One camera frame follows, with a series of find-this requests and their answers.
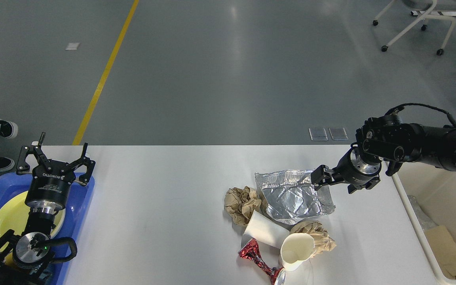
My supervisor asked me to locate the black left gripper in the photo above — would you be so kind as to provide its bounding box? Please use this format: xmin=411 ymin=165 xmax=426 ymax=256
xmin=15 ymin=132 xmax=96 ymax=212

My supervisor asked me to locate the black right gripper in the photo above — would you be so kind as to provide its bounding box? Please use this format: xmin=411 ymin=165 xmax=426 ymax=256
xmin=310 ymin=147 xmax=382 ymax=194

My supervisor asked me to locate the yellow plastic plate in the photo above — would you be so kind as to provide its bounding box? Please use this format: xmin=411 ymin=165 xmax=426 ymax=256
xmin=0 ymin=191 xmax=48 ymax=262

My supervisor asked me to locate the brown paper bag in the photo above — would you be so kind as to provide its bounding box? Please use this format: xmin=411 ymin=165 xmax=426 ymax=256
xmin=424 ymin=225 xmax=456 ymax=279

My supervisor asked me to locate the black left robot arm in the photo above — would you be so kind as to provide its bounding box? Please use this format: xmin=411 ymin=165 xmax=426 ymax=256
xmin=0 ymin=132 xmax=95 ymax=285

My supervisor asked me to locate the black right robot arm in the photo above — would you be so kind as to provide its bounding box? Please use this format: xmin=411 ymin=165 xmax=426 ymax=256
xmin=310 ymin=104 xmax=456 ymax=194

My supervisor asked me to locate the white plate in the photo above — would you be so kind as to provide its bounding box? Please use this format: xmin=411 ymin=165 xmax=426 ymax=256
xmin=50 ymin=209 xmax=66 ymax=239

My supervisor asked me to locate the blue plastic tray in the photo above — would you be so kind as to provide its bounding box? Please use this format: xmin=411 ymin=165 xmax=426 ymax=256
xmin=0 ymin=173 xmax=93 ymax=285

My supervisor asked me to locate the black white sneaker far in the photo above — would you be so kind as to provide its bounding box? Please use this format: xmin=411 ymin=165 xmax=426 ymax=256
xmin=0 ymin=119 xmax=18 ymax=139

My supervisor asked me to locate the crushed white paper cup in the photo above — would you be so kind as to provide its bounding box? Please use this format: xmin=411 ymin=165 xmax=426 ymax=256
xmin=280 ymin=233 xmax=315 ymax=271

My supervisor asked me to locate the white paper cup lying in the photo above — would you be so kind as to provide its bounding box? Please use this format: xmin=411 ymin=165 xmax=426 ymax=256
xmin=242 ymin=211 xmax=290 ymax=249

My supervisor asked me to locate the crumpled brown paper ball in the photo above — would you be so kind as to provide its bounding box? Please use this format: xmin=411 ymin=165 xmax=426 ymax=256
xmin=224 ymin=186 xmax=262 ymax=227

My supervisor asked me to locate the red foil wrapper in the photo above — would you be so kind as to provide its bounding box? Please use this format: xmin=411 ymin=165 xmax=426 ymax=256
xmin=238 ymin=238 xmax=282 ymax=285

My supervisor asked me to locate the beige plastic bin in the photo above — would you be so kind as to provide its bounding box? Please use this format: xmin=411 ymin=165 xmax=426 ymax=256
xmin=392 ymin=163 xmax=456 ymax=285

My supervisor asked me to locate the white rolling chair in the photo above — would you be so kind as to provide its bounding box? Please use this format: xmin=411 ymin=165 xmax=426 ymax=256
xmin=380 ymin=0 xmax=456 ymax=56

